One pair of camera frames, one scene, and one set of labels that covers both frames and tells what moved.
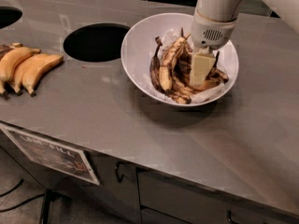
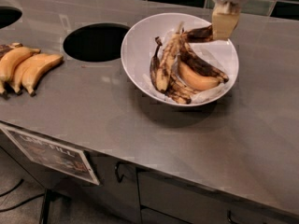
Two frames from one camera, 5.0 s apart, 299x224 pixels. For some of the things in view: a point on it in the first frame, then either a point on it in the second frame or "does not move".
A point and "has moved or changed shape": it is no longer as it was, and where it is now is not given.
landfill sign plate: [53, 154] does not move
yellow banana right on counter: [34, 74] does not move
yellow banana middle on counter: [20, 70] does not move
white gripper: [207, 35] to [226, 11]
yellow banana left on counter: [8, 63] does not move
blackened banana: [183, 65] has moved or changed shape
